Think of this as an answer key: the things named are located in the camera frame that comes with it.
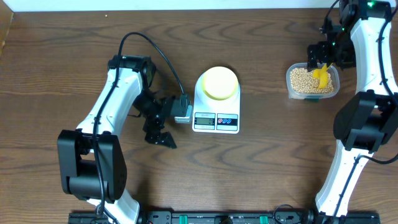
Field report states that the yellow scoop spoon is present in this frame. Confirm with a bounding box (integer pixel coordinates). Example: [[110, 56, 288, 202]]
[[313, 64, 331, 89]]

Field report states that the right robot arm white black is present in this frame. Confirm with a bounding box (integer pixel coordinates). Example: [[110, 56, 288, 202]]
[[301, 0, 397, 223]]

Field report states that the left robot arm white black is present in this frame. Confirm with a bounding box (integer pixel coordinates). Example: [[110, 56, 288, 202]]
[[57, 55, 177, 223]]

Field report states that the white digital kitchen scale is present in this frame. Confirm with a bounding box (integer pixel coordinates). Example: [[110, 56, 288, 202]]
[[192, 74, 241, 134]]

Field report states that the yellow plastic bowl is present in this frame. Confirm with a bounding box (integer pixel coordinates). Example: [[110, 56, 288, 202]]
[[201, 67, 239, 101]]

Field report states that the clear plastic container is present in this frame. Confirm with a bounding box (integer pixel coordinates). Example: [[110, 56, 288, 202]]
[[286, 63, 340, 100]]

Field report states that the pile of soybeans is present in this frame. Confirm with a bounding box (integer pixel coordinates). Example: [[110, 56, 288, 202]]
[[290, 68, 334, 94]]

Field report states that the green tape label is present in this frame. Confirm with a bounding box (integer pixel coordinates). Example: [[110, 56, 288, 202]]
[[304, 98, 320, 102]]

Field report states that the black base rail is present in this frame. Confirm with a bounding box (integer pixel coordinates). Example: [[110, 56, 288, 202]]
[[67, 210, 381, 224]]

